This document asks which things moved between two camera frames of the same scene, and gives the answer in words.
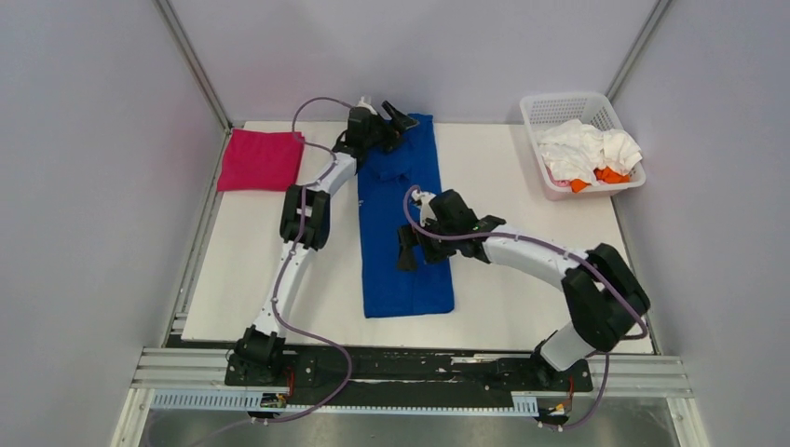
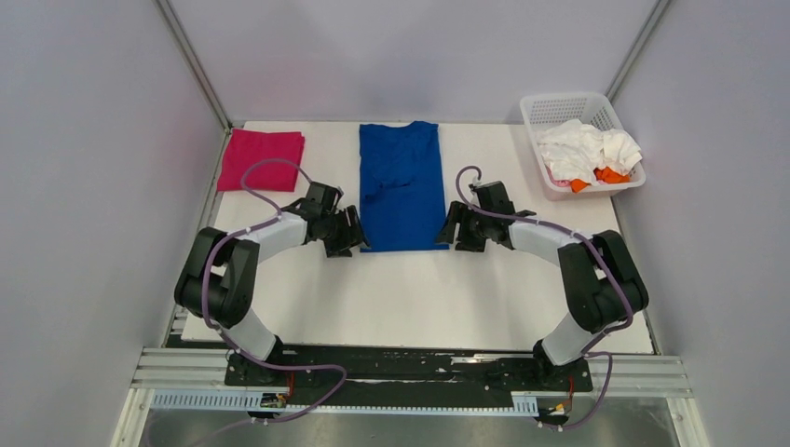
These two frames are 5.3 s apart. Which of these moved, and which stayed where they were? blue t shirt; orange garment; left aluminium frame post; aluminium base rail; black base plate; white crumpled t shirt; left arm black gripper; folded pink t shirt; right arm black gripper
Moved: blue t shirt; right arm black gripper; left arm black gripper
Stayed: black base plate; orange garment; folded pink t shirt; aluminium base rail; left aluminium frame post; white crumpled t shirt
